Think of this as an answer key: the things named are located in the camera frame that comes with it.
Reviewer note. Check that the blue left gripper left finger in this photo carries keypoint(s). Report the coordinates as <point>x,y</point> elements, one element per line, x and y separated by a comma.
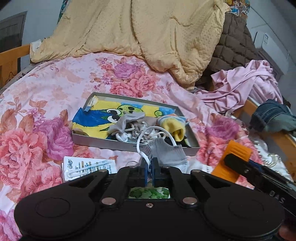
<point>143,172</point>

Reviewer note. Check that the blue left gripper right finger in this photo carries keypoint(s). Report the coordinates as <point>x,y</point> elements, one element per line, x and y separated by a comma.
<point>155,171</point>

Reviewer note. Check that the grey face mask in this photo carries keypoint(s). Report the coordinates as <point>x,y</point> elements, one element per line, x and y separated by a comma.
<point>164,148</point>

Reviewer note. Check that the black sock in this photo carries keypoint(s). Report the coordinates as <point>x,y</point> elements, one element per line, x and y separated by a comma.
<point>184,143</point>

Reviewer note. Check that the yellow blue sock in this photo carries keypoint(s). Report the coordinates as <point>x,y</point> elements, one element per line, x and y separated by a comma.
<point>174,124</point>

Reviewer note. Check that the white printed card package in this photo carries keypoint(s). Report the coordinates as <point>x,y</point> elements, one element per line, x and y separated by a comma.
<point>76,167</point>

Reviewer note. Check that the yellow blue cartoon towel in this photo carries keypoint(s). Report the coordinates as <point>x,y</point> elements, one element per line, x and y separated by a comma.
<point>95,119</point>

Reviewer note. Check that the blue denim jeans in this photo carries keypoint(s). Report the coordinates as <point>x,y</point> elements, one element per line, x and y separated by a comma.
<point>273,117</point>

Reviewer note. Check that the pink crumpled cloth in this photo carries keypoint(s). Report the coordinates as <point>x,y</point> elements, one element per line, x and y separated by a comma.
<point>233,87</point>

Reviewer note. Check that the pink floral bedsheet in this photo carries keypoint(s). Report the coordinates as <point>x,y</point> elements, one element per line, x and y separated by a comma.
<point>36,111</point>

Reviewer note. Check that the yellow quilted blanket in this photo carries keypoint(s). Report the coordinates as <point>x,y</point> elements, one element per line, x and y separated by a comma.
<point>175,36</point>

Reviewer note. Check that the brown puffer jacket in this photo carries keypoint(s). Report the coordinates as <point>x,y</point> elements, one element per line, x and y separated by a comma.
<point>234,49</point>

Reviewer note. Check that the white air conditioner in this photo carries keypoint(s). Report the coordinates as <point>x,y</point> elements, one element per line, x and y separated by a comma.
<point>270,51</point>

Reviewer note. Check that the colourful cartoon poster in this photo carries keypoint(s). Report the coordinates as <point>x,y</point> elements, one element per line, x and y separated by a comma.
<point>239,7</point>

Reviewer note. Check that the grey drawstring pouch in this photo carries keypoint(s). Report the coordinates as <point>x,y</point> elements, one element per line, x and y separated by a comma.
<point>129,127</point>

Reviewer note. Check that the wooden bed frame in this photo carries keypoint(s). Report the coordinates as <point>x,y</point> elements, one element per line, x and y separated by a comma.
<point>10,61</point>

